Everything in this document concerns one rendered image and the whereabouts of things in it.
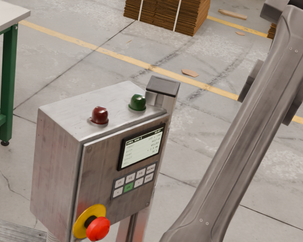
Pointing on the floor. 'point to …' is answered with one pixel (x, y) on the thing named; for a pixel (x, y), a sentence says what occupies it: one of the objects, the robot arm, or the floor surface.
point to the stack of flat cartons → (170, 14)
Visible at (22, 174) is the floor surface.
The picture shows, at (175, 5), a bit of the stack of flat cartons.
